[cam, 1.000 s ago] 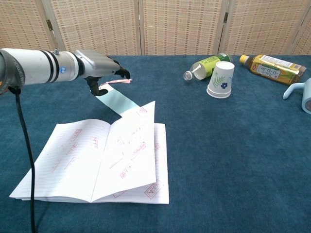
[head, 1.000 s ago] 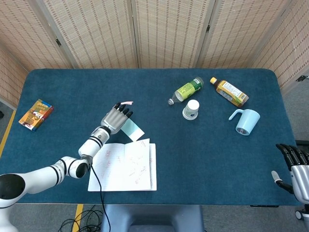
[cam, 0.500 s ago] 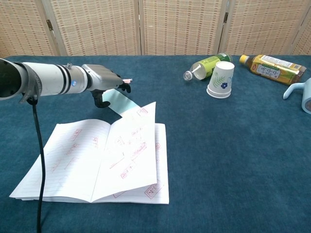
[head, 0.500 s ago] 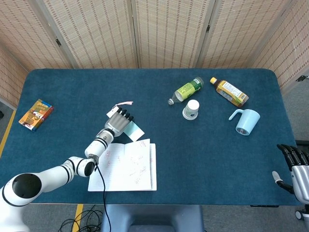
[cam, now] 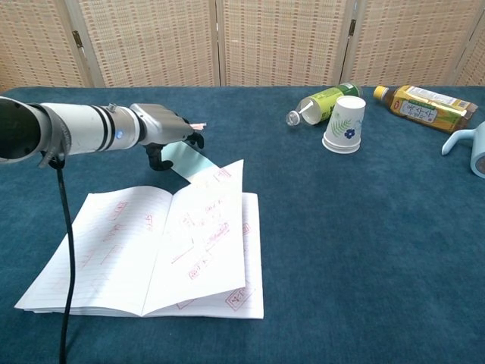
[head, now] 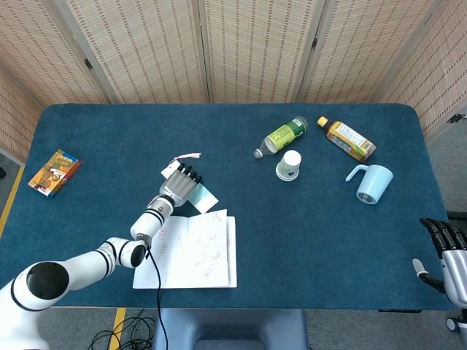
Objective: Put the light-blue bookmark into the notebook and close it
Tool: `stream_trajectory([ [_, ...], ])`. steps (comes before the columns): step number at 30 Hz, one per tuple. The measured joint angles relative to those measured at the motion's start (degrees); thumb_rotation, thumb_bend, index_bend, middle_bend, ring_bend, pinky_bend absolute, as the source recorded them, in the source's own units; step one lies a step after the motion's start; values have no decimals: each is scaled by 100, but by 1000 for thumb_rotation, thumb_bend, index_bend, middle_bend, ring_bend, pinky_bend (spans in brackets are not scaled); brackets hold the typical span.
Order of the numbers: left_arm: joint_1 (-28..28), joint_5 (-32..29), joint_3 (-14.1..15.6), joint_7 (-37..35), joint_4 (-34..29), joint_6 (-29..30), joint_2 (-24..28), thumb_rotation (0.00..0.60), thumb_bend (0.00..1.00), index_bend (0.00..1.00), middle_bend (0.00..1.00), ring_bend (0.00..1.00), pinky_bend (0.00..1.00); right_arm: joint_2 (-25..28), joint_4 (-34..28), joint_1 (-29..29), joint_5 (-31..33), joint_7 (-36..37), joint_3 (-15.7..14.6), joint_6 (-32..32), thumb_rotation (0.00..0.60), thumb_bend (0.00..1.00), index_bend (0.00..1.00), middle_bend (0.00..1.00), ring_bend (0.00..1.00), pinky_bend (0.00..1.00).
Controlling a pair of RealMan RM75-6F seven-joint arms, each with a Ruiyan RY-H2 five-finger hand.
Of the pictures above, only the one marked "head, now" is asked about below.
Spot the yellow label tea bottle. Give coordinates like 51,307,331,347
316,116,377,163

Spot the blue bookmark with pink tassel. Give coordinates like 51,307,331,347
161,152,220,214

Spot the woven bamboo folding screen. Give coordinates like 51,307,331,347
0,0,467,163

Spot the green label plastic bottle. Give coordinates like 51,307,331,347
253,115,309,159

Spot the light blue plastic mug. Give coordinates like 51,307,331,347
345,163,394,206

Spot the white notebook with orange spine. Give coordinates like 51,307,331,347
132,209,238,289

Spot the teal table cloth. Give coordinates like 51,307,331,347
0,103,457,311

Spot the grey blue robot torso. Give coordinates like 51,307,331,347
151,308,309,350

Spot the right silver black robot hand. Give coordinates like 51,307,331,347
412,217,467,311

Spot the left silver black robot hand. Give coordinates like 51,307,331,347
159,163,204,209

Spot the floral white paper cup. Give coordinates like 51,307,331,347
275,149,302,182

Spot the colourful orange cardboard box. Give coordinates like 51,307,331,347
28,148,82,199

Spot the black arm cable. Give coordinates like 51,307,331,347
87,247,169,350

